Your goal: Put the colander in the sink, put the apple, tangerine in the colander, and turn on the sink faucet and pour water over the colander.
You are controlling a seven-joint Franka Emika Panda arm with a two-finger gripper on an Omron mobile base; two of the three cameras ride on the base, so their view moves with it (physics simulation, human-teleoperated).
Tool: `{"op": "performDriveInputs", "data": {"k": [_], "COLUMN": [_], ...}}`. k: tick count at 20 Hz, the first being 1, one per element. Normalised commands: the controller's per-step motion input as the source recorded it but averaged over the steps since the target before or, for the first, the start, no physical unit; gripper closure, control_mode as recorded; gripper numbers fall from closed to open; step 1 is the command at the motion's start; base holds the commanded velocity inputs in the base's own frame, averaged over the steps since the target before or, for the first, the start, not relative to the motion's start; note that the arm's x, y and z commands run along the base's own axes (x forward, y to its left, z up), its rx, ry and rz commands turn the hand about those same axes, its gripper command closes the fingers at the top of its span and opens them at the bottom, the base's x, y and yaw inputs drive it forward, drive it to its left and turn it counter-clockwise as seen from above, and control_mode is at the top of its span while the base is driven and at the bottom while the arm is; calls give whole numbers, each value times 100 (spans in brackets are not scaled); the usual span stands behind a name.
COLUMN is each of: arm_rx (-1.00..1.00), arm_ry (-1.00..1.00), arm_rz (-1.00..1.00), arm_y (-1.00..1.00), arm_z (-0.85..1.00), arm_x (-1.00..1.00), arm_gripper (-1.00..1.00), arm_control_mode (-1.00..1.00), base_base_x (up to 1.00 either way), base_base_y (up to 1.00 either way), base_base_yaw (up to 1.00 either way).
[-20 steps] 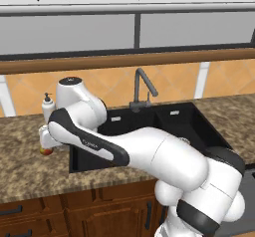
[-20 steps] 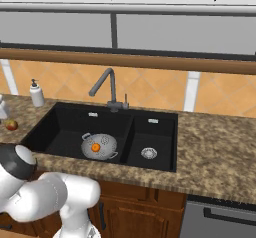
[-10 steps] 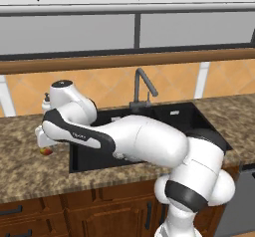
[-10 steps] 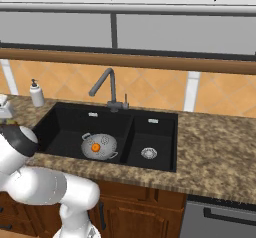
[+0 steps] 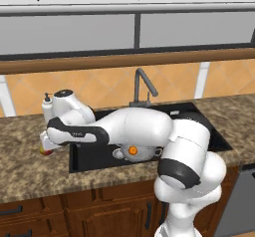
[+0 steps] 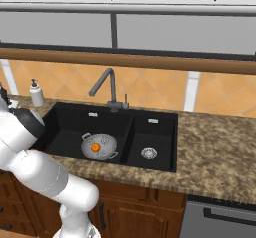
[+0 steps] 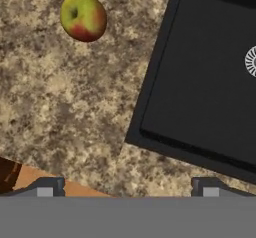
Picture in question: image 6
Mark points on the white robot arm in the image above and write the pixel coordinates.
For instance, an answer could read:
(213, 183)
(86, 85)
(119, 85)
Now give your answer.
(36, 172)

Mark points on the black double basin sink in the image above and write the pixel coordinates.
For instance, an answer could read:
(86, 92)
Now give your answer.
(110, 123)

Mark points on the grey sink faucet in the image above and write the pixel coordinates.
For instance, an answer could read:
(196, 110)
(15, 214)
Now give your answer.
(112, 82)

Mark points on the white metal colander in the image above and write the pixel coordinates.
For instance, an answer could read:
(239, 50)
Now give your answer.
(106, 143)

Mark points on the silver sink drain strainer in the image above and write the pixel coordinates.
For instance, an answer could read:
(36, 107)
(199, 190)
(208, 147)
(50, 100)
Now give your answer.
(149, 153)

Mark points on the orange tangerine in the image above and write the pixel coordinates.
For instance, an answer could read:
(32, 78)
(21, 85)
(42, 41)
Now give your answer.
(96, 147)

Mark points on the brown wooden window sill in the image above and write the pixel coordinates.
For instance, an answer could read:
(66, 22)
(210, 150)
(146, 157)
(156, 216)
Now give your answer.
(133, 60)

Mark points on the grey window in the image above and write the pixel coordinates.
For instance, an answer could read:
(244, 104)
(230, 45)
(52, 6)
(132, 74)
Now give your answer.
(166, 28)

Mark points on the white soap dispenser bottle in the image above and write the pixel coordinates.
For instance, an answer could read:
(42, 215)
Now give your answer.
(36, 95)

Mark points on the brown wooden cabinet door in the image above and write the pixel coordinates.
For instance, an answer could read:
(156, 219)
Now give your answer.
(136, 220)

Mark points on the grey dishwasher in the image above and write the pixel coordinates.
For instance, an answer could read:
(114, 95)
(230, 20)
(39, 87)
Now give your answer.
(216, 227)

